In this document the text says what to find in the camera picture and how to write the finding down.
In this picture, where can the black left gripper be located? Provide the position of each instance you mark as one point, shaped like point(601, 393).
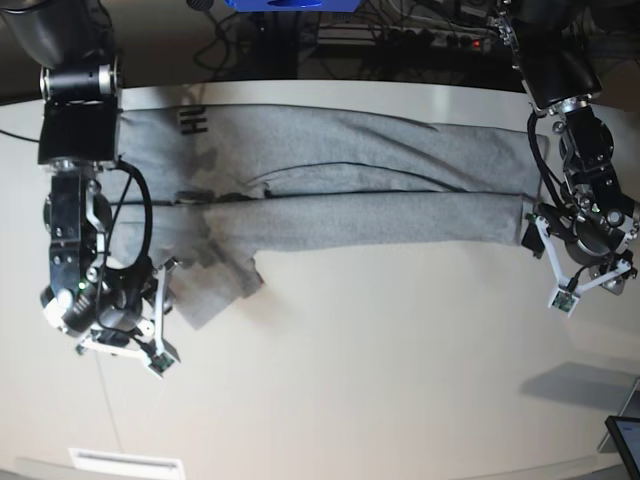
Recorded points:
point(606, 229)

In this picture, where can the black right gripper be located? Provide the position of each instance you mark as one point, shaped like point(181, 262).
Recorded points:
point(71, 299)

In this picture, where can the grey T-shirt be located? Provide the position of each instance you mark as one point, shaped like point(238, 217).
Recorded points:
point(227, 182)

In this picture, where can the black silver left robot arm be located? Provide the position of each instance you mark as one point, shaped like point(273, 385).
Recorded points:
point(572, 148)

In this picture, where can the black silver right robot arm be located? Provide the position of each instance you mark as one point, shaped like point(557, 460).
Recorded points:
point(73, 42)

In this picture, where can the white label strip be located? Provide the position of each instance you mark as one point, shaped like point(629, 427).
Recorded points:
point(138, 466)

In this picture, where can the grey tablet stand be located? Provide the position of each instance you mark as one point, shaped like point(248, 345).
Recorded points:
point(625, 419)

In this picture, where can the black tablet screen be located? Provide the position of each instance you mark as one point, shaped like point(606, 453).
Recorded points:
point(628, 450)

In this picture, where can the power strip with red light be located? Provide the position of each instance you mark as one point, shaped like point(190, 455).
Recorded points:
point(440, 39)

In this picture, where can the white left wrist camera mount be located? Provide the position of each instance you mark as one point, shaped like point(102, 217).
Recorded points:
point(577, 267)

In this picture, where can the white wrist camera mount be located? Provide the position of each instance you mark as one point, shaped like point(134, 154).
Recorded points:
point(577, 267)
point(132, 326)

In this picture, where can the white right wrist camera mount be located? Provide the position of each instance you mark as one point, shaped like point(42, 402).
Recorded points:
point(132, 326)

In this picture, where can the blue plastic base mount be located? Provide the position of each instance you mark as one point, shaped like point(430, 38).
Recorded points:
point(339, 6)

